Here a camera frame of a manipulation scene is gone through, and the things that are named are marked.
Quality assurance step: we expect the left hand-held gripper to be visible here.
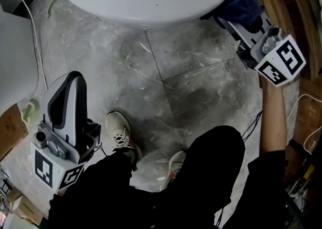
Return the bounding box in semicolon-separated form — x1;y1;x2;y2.
30;71;102;194

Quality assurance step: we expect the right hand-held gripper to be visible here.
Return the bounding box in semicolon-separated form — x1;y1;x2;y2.
213;11;307;88

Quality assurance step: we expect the dark purple cloth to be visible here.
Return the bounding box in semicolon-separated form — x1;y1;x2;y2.
200;0;265;26

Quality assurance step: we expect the person's right forearm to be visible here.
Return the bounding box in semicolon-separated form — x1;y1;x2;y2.
259;75;288;156

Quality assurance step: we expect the white closed-lid toilet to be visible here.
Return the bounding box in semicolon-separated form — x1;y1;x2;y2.
0;9;40;115

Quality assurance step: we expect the pale green plastic holder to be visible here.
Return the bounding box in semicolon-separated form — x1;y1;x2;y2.
20;99;40;125

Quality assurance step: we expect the dark wooden platform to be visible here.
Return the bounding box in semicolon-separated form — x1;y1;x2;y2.
237;0;322;80

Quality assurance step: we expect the large cardboard box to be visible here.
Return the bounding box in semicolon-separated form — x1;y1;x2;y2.
0;104;29;161

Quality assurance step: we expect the small cardboard box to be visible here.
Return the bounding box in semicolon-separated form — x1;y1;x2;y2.
5;189;45;226

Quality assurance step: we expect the brown wooden plank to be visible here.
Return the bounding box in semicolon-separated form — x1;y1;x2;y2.
284;77;322;181

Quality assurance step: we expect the person's right white shoe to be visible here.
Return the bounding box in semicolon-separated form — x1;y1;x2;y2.
164;150;187;191

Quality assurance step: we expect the person's black clothed body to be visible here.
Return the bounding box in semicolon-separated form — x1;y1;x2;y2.
47;125;290;229

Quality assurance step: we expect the yellow black tool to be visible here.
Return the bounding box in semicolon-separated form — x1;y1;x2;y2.
303;164;315;180

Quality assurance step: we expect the black metal rack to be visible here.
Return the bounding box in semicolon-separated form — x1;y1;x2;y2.
284;138;322;229

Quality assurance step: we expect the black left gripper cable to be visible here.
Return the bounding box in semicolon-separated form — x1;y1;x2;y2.
94;143;108;157

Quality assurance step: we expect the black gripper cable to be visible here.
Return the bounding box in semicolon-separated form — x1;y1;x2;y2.
94;143;108;157
241;111;263;143

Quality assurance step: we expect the white power strip cable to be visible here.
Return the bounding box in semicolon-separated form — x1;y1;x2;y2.
285;94;322;155

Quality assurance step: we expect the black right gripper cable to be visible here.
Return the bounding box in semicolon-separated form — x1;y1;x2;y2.
241;111;263;143

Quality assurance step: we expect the grey water hose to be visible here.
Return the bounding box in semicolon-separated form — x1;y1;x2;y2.
47;0;61;19

